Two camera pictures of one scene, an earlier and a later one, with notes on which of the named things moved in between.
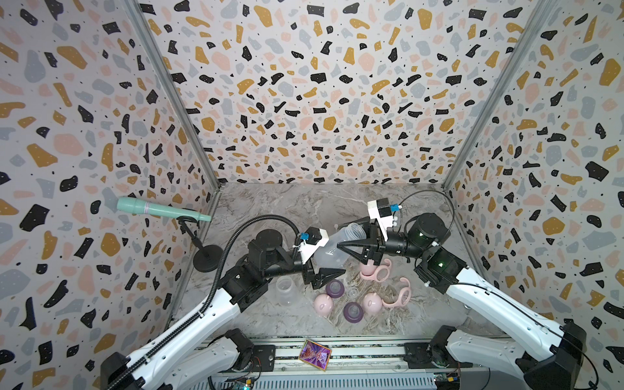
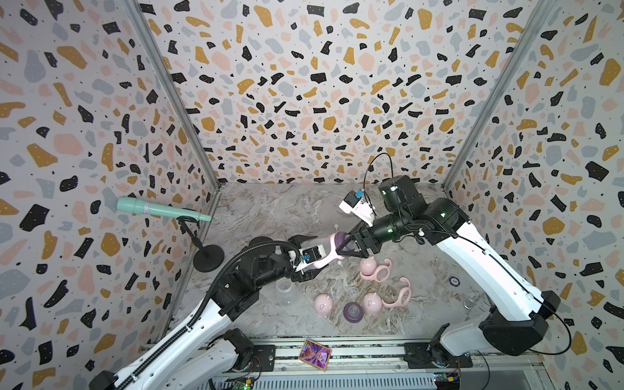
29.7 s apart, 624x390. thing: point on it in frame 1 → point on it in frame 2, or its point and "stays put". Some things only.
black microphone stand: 207,257 stays put
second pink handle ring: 404,297 stays put
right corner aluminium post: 540,15 stays put
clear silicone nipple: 353,292 stays put
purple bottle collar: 335,288 → 339,237
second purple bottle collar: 353,312 stays put
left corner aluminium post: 176,85 stays put
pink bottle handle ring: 370,270 → 319,264
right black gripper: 376,242 → 370,236
